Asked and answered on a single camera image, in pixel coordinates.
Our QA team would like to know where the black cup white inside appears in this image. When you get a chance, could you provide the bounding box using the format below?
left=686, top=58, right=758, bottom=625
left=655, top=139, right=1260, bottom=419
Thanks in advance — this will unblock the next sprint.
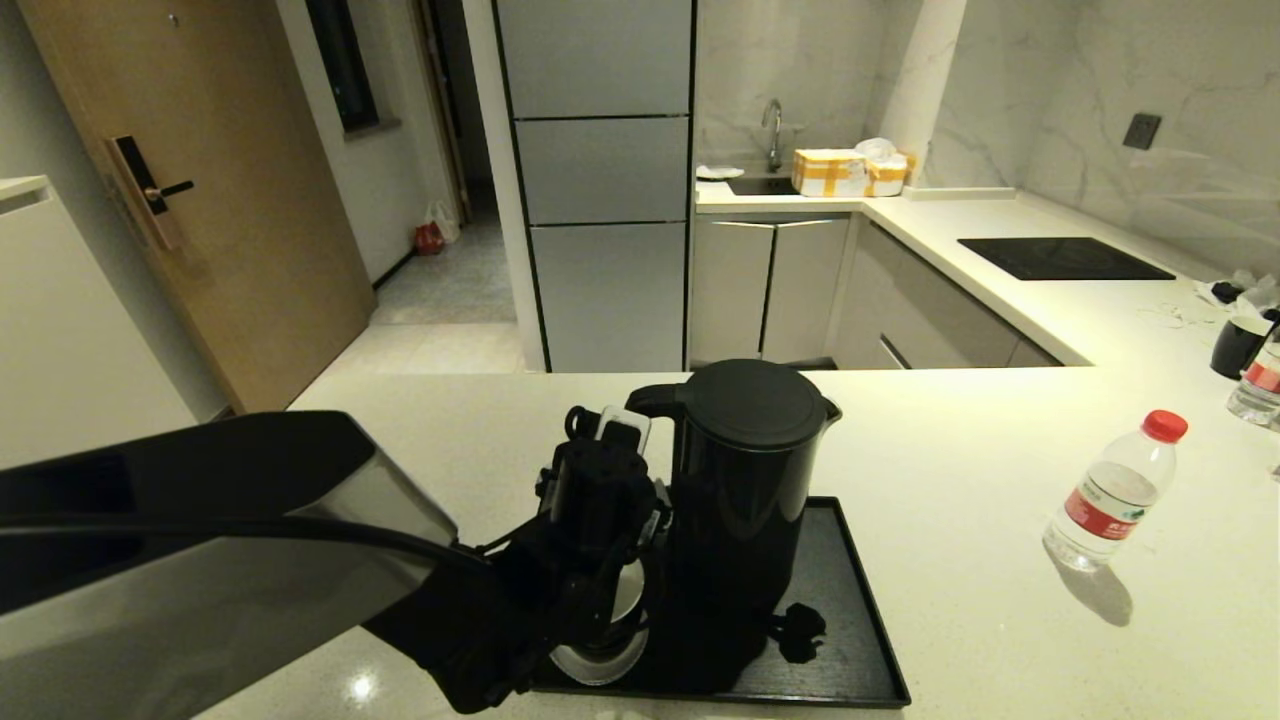
left=1210, top=315, right=1273, bottom=381
left=600, top=560, right=649, bottom=651

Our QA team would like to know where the black electric kettle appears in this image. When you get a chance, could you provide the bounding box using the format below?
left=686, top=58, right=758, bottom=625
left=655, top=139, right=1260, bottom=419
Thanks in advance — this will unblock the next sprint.
left=625, top=359, right=843, bottom=621

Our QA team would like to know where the clear plastic water bottle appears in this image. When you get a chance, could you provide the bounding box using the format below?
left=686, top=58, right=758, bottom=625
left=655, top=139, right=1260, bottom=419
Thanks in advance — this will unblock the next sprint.
left=1226, top=326, right=1280, bottom=429
left=1044, top=410, right=1190, bottom=574

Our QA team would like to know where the white saucer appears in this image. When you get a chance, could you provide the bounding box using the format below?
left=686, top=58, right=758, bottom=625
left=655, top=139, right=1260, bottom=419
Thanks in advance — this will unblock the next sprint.
left=550, top=625, right=651, bottom=687

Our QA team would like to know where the grey cabinet door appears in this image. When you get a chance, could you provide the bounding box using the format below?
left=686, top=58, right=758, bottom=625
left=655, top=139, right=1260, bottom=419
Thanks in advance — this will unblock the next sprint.
left=689, top=220, right=776, bottom=370
left=760, top=220, right=851, bottom=370

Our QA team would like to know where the black rectangular tray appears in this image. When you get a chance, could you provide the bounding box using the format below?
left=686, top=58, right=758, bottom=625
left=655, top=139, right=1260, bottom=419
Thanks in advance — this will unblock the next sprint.
left=530, top=495, right=912, bottom=709

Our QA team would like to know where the tall grey refrigerator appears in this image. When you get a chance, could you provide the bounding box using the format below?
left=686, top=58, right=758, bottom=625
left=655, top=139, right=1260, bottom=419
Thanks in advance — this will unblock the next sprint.
left=490, top=0, right=698, bottom=374

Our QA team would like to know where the grey drawer cabinet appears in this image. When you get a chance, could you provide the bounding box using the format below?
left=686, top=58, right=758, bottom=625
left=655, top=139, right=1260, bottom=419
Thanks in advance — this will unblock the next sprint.
left=830, top=220, right=1063, bottom=371

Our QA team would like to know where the small cardboard box yellow tape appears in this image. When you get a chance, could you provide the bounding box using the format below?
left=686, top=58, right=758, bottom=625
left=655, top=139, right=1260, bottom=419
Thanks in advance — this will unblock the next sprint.
left=864, top=152, right=916, bottom=197

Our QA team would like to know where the black induction cooktop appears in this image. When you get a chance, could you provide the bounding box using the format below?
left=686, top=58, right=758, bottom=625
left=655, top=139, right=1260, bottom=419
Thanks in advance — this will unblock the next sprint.
left=957, top=237, right=1178, bottom=282

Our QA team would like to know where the wooden door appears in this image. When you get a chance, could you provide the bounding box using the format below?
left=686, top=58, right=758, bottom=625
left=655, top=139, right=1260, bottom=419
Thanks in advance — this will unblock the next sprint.
left=18, top=0, right=378, bottom=413

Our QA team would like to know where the dark window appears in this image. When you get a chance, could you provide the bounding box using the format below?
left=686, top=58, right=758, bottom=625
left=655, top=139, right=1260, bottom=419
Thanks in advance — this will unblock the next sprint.
left=305, top=0, right=383, bottom=135

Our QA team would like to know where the white cabinet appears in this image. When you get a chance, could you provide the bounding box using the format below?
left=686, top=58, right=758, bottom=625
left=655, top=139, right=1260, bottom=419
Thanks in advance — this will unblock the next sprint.
left=0, top=176, right=201, bottom=471

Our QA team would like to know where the crumpled white tissue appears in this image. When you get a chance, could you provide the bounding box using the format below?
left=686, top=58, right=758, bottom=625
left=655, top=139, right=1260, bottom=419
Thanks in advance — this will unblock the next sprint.
left=1192, top=269, right=1280, bottom=318

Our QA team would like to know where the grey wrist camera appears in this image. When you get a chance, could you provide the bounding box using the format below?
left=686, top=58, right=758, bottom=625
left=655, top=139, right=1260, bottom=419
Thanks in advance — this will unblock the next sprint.
left=597, top=406, right=653, bottom=453

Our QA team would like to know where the thin white cable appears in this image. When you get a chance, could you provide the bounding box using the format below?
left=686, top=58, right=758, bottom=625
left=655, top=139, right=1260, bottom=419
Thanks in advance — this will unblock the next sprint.
left=1137, top=297, right=1218, bottom=330

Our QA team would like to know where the black door lock handle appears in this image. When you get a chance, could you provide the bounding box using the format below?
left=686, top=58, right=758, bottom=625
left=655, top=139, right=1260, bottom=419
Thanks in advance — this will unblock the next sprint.
left=105, top=135, right=195, bottom=252

